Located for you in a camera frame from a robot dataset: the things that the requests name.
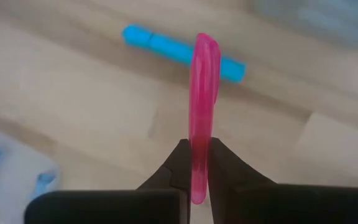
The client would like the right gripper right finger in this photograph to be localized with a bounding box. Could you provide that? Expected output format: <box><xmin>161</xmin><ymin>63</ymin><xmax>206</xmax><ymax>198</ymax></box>
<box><xmin>207</xmin><ymin>137</ymin><xmax>275</xmax><ymax>224</ymax></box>

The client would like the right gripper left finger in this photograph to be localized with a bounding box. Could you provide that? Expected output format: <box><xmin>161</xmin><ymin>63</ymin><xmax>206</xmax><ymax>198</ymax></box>
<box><xmin>136</xmin><ymin>138</ymin><xmax>193</xmax><ymax>224</ymax></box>

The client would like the pink translucent marker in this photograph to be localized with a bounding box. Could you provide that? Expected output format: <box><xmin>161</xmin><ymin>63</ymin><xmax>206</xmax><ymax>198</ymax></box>
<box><xmin>188</xmin><ymin>32</ymin><xmax>222</xmax><ymax>205</ymax></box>

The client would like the cyan opaque marker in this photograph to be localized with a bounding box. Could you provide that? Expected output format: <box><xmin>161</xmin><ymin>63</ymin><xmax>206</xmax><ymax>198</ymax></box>
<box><xmin>121</xmin><ymin>23</ymin><xmax>247</xmax><ymax>84</ymax></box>

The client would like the clear plastic bin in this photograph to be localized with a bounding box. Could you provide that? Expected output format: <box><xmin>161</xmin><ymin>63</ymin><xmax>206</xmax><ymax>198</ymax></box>
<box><xmin>0</xmin><ymin>124</ymin><xmax>62</xmax><ymax>224</ymax></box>

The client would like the light grey plastic bin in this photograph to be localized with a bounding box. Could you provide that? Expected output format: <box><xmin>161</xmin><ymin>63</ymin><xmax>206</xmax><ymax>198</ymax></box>
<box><xmin>250</xmin><ymin>0</ymin><xmax>358</xmax><ymax>47</ymax></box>

